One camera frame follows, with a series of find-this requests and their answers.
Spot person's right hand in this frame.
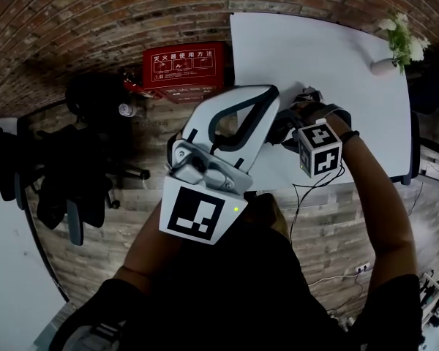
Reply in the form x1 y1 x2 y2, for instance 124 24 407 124
295 100 329 123

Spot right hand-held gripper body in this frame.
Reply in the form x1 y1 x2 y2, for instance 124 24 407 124
297 103 353 179

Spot white ceramic vase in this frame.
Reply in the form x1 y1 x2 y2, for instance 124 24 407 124
369 58 399 77

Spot person's left forearm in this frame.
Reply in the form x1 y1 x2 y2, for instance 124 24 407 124
112 199 186 294

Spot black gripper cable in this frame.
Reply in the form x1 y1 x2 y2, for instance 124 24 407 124
287 162 347 241

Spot black strapped device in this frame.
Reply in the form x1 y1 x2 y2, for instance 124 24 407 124
267 85 325 150

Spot person's black shirt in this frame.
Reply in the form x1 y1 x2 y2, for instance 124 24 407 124
54 224 425 351

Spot white desk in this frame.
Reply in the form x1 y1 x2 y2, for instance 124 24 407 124
0 117 70 351

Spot white flowers bouquet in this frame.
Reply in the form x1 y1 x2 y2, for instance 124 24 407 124
377 11 431 75

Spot black wrist band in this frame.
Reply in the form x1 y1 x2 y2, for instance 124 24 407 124
339 129 361 144

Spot white table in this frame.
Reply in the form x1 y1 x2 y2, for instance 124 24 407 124
229 12 413 192

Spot black bag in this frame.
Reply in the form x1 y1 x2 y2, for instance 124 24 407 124
65 74 130 124

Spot red fire extinguisher box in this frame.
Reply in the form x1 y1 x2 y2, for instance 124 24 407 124
142 42 228 104

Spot person's khaki trousers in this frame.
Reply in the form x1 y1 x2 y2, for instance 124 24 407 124
241 192 290 241

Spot clear plastic bottle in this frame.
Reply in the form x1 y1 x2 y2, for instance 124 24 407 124
118 102 138 118

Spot white floor cable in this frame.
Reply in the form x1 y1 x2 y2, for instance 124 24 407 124
307 271 364 289

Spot red fire extinguisher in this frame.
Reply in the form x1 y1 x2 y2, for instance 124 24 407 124
122 74 158 99

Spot person's right forearm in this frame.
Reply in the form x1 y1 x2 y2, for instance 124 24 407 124
331 117 420 292

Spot black office chair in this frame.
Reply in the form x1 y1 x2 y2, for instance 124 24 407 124
16 122 151 248
389 42 439 197

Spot grey striped backpack strap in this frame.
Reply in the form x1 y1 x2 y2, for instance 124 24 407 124
50 319 128 351

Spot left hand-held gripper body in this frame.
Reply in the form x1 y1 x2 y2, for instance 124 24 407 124
159 137 254 246

